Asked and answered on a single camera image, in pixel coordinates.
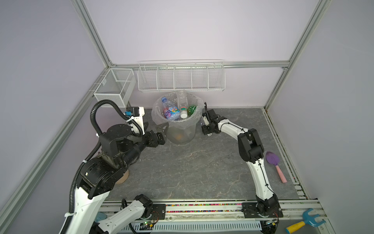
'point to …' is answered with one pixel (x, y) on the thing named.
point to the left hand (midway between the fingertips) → (158, 127)
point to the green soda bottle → (191, 109)
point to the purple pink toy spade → (273, 158)
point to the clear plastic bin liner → (158, 113)
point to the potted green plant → (123, 179)
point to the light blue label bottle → (172, 113)
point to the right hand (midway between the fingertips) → (206, 129)
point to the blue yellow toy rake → (308, 220)
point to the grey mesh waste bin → (183, 137)
